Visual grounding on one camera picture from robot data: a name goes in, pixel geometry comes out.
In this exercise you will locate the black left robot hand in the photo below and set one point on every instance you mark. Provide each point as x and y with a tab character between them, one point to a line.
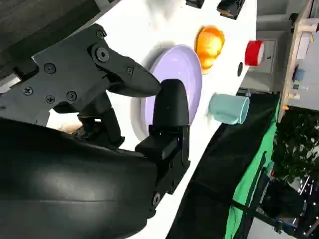
230	7

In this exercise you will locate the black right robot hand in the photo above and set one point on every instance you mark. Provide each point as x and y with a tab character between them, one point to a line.
74	179

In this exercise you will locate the grey cabinet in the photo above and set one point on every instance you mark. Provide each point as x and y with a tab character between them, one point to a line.
269	30

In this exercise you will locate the red cylinder with white rim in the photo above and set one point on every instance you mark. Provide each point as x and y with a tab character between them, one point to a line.
253	53

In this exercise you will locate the black round table grommet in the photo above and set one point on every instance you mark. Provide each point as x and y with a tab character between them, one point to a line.
240	69

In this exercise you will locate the lilac plate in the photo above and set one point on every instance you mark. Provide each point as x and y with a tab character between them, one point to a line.
179	64

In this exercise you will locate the pale green mug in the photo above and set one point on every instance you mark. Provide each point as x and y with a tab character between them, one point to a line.
224	107

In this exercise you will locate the black cloth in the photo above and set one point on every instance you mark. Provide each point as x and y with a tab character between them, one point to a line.
219	154

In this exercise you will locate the dark green leafy plant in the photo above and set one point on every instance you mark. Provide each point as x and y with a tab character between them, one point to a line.
296	144

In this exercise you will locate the green cloth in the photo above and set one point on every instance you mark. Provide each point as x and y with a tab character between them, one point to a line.
245	194

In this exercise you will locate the black metal stand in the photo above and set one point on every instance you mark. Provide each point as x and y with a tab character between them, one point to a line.
254	211

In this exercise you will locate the wooden frame with white panel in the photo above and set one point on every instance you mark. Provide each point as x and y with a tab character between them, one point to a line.
290	62

